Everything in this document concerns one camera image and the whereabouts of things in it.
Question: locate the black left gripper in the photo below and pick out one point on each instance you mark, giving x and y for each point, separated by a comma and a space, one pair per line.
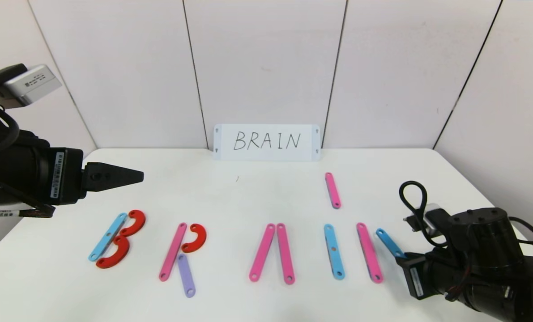
65, 176

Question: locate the red curved plastic piece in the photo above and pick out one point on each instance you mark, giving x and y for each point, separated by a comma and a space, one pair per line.
137, 222
119, 256

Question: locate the pink plastic bar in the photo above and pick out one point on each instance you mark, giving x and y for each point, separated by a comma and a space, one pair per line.
172, 252
333, 190
285, 255
262, 252
370, 255

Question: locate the blue bar with orange dot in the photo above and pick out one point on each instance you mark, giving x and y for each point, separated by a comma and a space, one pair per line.
334, 257

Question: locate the short purple plastic bar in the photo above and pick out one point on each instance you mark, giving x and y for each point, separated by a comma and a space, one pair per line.
186, 277

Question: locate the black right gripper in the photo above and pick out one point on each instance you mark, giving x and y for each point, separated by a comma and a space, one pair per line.
415, 275

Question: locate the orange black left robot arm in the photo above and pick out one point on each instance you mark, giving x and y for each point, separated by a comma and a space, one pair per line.
6, 161

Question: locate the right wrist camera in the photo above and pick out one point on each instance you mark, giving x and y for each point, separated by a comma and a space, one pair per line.
429, 219

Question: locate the small red curved piece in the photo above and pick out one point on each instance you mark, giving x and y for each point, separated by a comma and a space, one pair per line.
199, 239

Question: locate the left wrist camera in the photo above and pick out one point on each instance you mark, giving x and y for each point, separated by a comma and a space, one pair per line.
31, 85

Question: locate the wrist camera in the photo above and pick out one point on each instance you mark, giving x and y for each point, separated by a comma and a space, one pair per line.
429, 219
31, 85

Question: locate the blue plastic bar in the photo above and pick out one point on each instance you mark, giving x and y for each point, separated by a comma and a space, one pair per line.
107, 237
389, 243

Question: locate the white sign reading BRAIN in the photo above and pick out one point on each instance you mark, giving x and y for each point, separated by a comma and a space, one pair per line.
266, 142

